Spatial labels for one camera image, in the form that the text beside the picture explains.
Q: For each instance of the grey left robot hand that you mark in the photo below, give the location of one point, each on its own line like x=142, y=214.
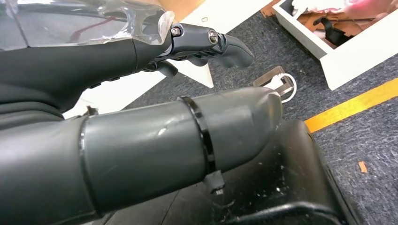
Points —
x=140, y=149

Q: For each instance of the small power adapter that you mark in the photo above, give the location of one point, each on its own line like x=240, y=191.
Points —
x=273, y=81

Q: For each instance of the white panel under desk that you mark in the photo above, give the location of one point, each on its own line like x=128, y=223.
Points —
x=236, y=9

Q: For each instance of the gold floor tape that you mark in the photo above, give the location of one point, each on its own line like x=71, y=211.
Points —
x=351, y=105

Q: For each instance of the orange floor scrap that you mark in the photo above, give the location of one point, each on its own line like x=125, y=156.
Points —
x=362, y=166

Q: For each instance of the white open drawer box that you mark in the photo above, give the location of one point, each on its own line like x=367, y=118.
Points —
x=357, y=52

